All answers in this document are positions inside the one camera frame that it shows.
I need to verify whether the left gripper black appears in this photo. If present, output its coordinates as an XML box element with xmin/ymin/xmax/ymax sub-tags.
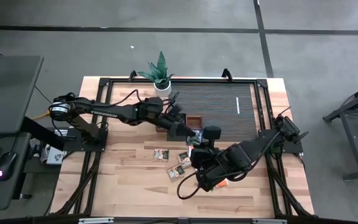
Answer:
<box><xmin>155</xmin><ymin>108</ymin><xmax>197</xmax><ymax>138</ymax></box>

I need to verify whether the purple tea packet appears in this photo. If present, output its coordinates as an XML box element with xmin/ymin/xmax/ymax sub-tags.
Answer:
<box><xmin>186</xmin><ymin>128</ymin><xmax>204</xmax><ymax>147</ymax></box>

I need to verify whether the brown tea packet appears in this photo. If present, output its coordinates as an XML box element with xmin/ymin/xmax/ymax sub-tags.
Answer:
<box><xmin>177</xmin><ymin>151</ymin><xmax>192</xmax><ymax>169</ymax></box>
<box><xmin>166</xmin><ymin>164</ymin><xmax>186</xmax><ymax>183</ymax></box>
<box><xmin>152</xmin><ymin>148</ymin><xmax>170</xmax><ymax>162</ymax></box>

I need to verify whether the wooden three-compartment tray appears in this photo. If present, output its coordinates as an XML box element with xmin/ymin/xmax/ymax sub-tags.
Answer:
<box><xmin>155</xmin><ymin>114</ymin><xmax>204</xmax><ymax>134</ymax></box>

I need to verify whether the snake plant in white pot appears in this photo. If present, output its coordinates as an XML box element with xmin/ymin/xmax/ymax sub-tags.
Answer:
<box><xmin>137</xmin><ymin>50</ymin><xmax>175</xmax><ymax>97</ymax></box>

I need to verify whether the dark ribbed mat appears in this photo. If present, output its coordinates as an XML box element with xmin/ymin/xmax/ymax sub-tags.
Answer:
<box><xmin>166</xmin><ymin>81</ymin><xmax>259</xmax><ymax>142</ymax></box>

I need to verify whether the white cardboard box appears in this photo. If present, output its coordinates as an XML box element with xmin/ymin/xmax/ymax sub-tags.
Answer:
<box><xmin>46</xmin><ymin>146</ymin><xmax>67</xmax><ymax>166</ymax></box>

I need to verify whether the black desk base bar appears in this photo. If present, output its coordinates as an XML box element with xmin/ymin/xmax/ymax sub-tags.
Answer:
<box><xmin>22</xmin><ymin>116</ymin><xmax>65</xmax><ymax>151</ymax></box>

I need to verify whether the grey desk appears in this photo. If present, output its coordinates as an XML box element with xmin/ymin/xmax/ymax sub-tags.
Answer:
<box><xmin>0</xmin><ymin>55</ymin><xmax>45</xmax><ymax>135</ymax></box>

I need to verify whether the black computer mouse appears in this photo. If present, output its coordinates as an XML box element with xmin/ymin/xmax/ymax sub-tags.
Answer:
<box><xmin>0</xmin><ymin>151</ymin><xmax>17</xmax><ymax>182</ymax></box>

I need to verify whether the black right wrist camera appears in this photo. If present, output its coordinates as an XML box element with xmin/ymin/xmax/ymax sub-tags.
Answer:
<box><xmin>203</xmin><ymin>125</ymin><xmax>223</xmax><ymax>149</ymax></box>

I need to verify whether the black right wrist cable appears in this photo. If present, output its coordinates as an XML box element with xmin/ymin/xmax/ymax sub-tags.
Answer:
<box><xmin>177</xmin><ymin>169</ymin><xmax>208</xmax><ymax>200</ymax></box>

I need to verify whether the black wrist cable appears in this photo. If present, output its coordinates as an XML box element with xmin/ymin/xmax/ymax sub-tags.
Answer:
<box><xmin>177</xmin><ymin>169</ymin><xmax>208</xmax><ymax>200</ymax></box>
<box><xmin>104</xmin><ymin>89</ymin><xmax>145</xmax><ymax>108</ymax></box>

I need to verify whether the black aluminium table frame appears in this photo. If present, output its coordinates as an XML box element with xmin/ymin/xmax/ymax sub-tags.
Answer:
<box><xmin>50</xmin><ymin>77</ymin><xmax>316</xmax><ymax>218</ymax></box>

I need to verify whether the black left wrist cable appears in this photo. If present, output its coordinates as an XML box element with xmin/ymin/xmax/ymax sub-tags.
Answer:
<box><xmin>104</xmin><ymin>89</ymin><xmax>145</xmax><ymax>108</ymax></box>

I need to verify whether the silver metal bracket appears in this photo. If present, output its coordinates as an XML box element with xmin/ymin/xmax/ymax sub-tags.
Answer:
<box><xmin>252</xmin><ymin>218</ymin><xmax>288</xmax><ymax>224</ymax></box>
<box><xmin>78</xmin><ymin>217</ymin><xmax>114</xmax><ymax>224</ymax></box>

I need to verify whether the yellow extension cord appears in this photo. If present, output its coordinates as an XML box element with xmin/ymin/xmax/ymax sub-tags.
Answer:
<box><xmin>31</xmin><ymin>110</ymin><xmax>52</xmax><ymax>121</ymax></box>

